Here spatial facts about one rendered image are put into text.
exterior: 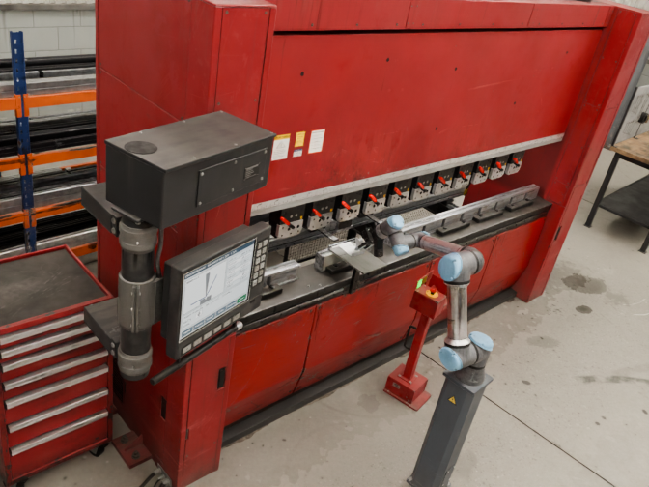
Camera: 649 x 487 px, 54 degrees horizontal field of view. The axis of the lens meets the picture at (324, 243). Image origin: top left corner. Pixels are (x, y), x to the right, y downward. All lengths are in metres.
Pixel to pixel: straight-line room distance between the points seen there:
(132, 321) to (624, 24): 3.75
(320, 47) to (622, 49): 2.58
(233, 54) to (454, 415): 1.97
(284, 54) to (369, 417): 2.22
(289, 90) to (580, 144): 2.77
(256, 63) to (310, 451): 2.18
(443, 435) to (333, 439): 0.71
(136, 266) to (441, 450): 1.95
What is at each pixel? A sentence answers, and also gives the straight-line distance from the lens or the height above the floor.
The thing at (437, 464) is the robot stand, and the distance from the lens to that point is 3.46.
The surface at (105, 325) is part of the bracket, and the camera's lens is 2.40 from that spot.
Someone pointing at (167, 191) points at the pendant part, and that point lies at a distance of 1.83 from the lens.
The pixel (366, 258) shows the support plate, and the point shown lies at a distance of 3.39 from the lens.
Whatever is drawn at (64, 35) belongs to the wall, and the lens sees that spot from 6.82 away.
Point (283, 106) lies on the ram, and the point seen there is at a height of 1.85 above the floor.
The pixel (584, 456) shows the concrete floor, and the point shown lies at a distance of 4.30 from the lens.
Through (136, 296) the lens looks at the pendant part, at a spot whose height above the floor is 1.48.
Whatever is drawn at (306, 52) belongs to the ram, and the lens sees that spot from 2.72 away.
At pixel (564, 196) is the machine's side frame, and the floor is 0.96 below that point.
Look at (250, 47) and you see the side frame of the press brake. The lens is 2.27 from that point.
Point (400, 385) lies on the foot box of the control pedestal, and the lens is 4.04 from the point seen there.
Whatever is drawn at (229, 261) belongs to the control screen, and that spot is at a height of 1.54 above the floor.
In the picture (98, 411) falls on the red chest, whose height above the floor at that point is 0.35.
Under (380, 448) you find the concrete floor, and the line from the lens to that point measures 3.77.
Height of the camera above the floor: 2.69
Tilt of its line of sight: 29 degrees down
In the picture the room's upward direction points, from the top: 11 degrees clockwise
